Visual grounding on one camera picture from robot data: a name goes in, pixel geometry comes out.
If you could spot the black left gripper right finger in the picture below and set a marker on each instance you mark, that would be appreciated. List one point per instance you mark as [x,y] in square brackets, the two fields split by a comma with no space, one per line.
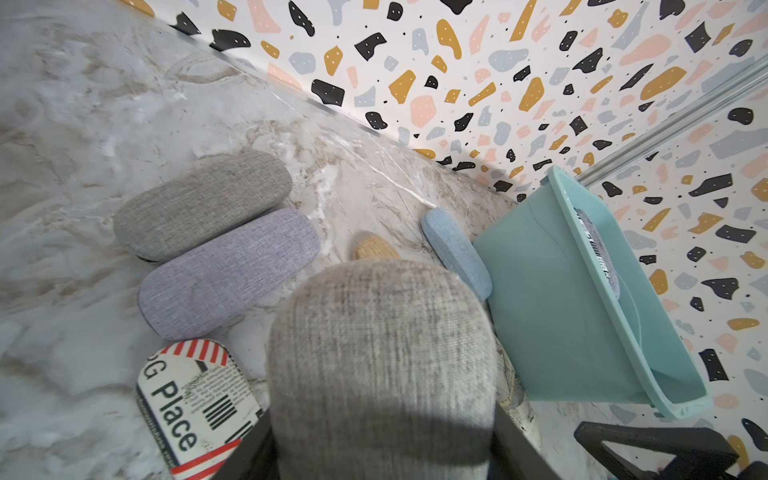
[513,457]

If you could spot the newspaper flag glasses case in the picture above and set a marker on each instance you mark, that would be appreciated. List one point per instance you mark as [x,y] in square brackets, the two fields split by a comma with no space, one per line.
[600,252]

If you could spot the long lilac fabric glasses case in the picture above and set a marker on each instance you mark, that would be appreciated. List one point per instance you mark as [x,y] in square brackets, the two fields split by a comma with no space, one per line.
[207,287]

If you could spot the world map print glasses case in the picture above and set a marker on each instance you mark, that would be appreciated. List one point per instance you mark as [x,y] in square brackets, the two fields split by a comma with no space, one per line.
[512,398]

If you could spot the teal plastic storage box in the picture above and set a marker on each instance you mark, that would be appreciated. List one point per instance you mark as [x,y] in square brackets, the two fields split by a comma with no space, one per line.
[555,315]

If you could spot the aluminium wall frame strip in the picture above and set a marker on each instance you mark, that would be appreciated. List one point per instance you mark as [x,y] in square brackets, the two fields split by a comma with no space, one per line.
[735,89]

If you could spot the dark grey fabric glasses case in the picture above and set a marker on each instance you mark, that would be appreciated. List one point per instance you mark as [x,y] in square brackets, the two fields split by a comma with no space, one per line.
[382,369]

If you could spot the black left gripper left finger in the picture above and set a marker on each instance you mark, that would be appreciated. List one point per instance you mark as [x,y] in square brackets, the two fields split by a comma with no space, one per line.
[256,457]

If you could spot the newspaper print glasses case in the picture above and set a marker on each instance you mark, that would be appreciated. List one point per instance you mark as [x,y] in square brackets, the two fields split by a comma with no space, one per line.
[198,406]

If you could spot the tan fabric glasses case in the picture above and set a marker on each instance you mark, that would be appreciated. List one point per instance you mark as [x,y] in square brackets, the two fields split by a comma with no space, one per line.
[369,246]

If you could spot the light blue fabric glasses case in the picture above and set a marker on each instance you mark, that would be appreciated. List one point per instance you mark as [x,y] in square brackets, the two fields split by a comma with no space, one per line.
[456,252]

